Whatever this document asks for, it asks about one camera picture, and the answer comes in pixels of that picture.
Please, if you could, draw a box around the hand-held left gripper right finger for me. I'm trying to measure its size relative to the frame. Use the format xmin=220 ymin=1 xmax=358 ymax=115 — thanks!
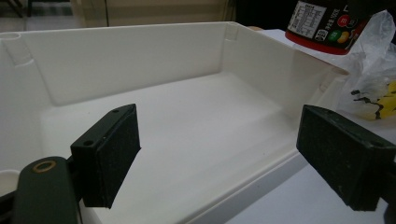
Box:
xmin=295 ymin=104 xmax=396 ymax=212

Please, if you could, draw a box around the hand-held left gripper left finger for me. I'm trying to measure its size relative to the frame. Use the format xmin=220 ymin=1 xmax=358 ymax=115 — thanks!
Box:
xmin=69 ymin=103 xmax=142 ymax=210

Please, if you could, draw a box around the white plastic bin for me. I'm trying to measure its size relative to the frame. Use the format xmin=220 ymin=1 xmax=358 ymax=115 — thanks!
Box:
xmin=0 ymin=21 xmax=350 ymax=224

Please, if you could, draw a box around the clear smiley plastic bag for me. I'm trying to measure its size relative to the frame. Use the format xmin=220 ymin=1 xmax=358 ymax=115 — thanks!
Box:
xmin=335 ymin=9 xmax=396 ymax=122

